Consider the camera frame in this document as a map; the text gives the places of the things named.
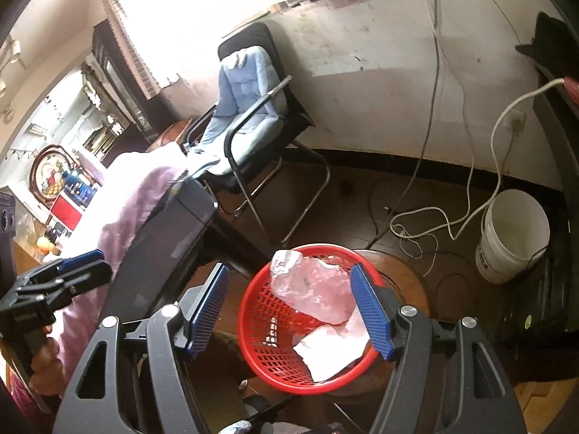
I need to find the black office chair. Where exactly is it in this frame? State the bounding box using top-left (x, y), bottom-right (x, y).
top-left (181, 22), bottom-right (331, 247)

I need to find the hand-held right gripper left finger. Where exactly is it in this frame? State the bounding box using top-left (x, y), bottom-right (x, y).
top-left (53, 262), bottom-right (231, 434)

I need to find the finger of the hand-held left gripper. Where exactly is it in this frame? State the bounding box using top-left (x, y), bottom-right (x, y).
top-left (18, 263), bottom-right (113, 310)
top-left (16, 248), bottom-right (106, 283)

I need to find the white hose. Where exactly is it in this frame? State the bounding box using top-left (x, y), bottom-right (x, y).
top-left (390, 78), bottom-right (566, 276)

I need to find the round wooden stool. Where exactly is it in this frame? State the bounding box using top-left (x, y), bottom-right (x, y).
top-left (217, 248), bottom-right (430, 417)

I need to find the dark display cabinet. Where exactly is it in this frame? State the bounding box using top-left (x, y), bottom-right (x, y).
top-left (90, 20), bottom-right (159, 168)

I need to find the purple printed tablecloth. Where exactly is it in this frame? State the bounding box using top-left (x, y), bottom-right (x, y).
top-left (59, 142), bottom-right (191, 371)

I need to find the red box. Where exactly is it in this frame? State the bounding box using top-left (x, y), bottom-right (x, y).
top-left (49, 194), bottom-right (82, 231)

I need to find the wall socket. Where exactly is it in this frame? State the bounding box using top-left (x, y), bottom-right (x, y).
top-left (507, 109), bottom-right (528, 136)

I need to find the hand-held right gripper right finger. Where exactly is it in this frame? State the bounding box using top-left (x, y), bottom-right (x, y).
top-left (350, 262), bottom-right (528, 434)

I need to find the large red white snack bag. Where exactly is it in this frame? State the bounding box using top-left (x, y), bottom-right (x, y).
top-left (293, 307), bottom-right (372, 383)

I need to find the person's left hand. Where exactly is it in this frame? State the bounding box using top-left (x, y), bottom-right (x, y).
top-left (28, 337), bottom-right (62, 396)

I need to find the black glossy panel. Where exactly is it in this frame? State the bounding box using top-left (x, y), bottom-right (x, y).
top-left (97, 181), bottom-right (220, 326)

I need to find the pink transparent plastic wrapper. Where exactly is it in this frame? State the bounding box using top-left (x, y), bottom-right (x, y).
top-left (270, 250), bottom-right (363, 326)

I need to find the blue chair cushion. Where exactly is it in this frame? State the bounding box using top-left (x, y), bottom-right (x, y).
top-left (183, 46), bottom-right (290, 177)

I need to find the black cable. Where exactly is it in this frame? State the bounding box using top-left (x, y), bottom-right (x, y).
top-left (366, 0), bottom-right (441, 249)

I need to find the red plastic mesh basket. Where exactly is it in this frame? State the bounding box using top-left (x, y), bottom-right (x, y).
top-left (237, 244), bottom-right (394, 395)

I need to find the white plastic bucket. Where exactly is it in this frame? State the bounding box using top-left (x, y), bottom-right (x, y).
top-left (476, 188), bottom-right (550, 285)

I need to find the round decorative plate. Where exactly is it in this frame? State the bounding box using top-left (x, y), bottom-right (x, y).
top-left (29, 145), bottom-right (75, 209)

